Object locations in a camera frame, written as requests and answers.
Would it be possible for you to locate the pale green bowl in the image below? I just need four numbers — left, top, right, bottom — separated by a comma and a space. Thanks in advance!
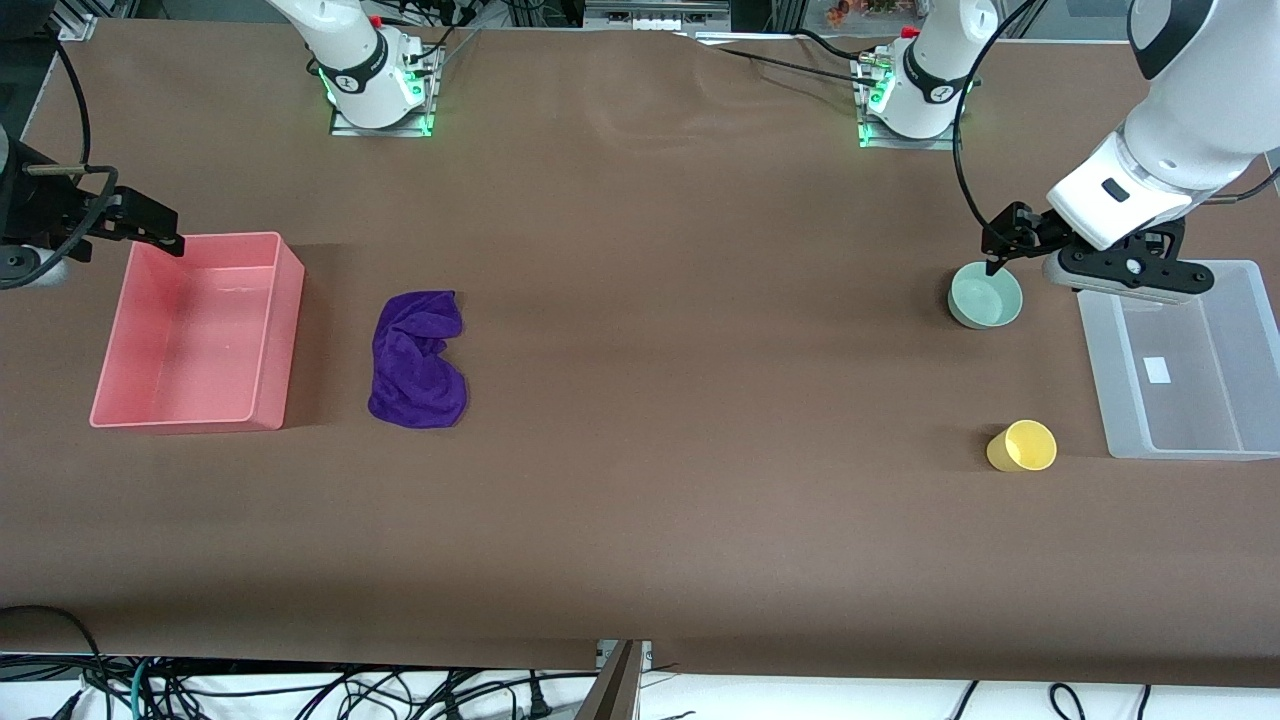
947, 262, 1024, 330

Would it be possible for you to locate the yellow cup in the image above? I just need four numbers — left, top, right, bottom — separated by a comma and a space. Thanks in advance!
986, 420, 1058, 473

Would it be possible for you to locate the purple cloth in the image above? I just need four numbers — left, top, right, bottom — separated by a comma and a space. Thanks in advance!
367, 290, 469, 430

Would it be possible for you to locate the pink plastic bin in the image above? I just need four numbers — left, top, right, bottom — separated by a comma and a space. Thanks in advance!
89, 232, 306, 433

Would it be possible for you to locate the clear plastic bin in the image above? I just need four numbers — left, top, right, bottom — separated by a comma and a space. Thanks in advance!
1077, 259, 1280, 461

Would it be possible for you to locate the orange background item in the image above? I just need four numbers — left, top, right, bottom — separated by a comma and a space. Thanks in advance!
827, 0, 921, 26

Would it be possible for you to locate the brown table cover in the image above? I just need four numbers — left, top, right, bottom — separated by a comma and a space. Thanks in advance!
0, 18, 1280, 691

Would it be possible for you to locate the grey power strip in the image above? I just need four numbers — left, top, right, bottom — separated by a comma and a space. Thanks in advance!
585, 0, 731, 31

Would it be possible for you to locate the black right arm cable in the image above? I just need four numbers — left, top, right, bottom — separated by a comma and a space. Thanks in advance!
0, 38, 121, 291

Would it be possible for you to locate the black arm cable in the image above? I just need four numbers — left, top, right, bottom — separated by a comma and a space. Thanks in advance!
953, 0, 1280, 236
0, 38, 121, 291

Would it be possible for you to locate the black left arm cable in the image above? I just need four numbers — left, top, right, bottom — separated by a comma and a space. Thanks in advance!
953, 0, 1280, 236

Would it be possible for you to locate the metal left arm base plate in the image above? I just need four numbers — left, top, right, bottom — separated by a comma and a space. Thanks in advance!
855, 55, 964, 151

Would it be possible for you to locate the aluminium frame profile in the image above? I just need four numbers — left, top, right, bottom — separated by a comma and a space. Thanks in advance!
50, 0, 136, 41

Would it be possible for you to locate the thin black table cable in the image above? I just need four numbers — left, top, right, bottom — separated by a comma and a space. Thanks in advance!
795, 28, 883, 63

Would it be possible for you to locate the thick black table cable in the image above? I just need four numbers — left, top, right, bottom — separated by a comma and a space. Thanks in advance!
712, 45, 886, 89

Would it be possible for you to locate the black base cable bundle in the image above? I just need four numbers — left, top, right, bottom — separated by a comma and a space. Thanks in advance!
385, 0, 481, 71

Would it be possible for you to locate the black looped floor cable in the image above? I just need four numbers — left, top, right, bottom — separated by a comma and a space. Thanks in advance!
0, 604, 106, 701

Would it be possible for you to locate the metal table frame bracket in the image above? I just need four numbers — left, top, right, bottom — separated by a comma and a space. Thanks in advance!
575, 640, 656, 720

